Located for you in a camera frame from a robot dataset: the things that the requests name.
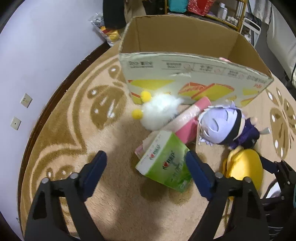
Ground white cloth on rack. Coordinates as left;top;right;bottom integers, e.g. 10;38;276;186
266;5;296;86

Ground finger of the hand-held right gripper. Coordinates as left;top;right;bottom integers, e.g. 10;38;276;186
260;156;296;200

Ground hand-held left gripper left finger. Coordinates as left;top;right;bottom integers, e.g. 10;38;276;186
24;150;108;241

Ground teal bag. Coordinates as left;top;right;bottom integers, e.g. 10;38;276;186
168;0;188;13

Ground plastic bag with snacks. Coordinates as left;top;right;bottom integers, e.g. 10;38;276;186
89;13;121;47

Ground red patterned bag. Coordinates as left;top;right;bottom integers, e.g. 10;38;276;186
187;0;214;16

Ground yellow plush toy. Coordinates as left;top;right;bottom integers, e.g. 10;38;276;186
222;148;264;193

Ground printed cardboard box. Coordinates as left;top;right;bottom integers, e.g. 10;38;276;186
118;15;274;108

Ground black coat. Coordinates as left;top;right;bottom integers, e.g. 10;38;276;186
103;0;126;27

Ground white fluffy plush yellow pompoms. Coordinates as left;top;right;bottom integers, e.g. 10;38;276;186
131;90;184;130

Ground purple-haired plush doll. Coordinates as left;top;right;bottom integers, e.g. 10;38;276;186
196;101;271;149

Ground white wall socket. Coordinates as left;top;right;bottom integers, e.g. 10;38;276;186
10;116;22;131
20;93;33;108

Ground pink roll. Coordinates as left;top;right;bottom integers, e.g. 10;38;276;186
141;96;212;149

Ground green tissue pack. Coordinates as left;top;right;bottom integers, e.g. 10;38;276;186
135;130;193;193

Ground white trolley cart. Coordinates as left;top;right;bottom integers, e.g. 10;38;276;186
240;17;262;47

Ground white bottles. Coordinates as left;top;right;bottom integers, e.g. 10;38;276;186
217;2;228;19

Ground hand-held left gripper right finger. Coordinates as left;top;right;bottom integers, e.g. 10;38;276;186
185;150;271;241

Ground wooden shelf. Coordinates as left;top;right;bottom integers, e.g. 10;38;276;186
164;0;248;32

